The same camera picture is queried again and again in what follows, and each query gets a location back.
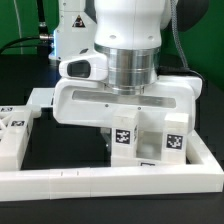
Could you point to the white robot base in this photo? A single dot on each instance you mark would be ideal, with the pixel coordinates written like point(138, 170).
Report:
point(75, 30)

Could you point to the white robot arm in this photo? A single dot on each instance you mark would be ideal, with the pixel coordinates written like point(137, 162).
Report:
point(117, 76)

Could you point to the white U-shaped frame fence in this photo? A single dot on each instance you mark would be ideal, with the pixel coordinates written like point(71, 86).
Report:
point(206, 175)

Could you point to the white chair seat part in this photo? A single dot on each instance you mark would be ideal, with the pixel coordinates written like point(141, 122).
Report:
point(148, 152)

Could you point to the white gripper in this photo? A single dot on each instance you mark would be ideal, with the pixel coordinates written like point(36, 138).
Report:
point(89, 103)

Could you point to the white tag sheet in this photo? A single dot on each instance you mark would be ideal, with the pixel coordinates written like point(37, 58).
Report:
point(42, 97)

